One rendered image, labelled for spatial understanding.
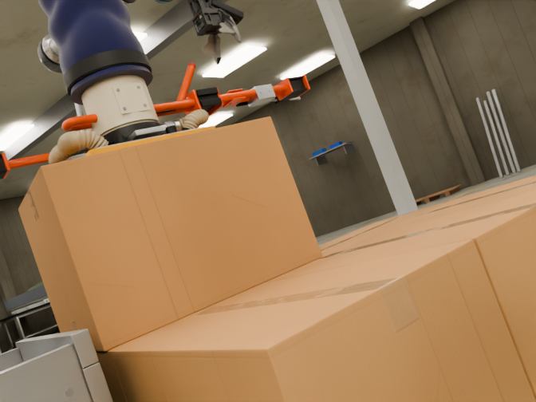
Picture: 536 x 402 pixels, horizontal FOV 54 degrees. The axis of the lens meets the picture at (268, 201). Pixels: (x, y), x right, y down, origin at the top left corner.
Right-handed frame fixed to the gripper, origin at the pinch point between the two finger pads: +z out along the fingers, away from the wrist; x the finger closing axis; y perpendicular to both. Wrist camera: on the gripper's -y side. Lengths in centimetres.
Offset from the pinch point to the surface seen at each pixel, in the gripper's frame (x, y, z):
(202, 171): 20, 35, 37
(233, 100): 2.5, 7.1, 15.7
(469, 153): -571, -956, 51
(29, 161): -23, 62, 14
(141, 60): 10.8, 35.7, 3.4
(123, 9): 9.2, 34.9, -11.5
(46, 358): 36, 83, 63
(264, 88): 3.4, -5.0, 13.9
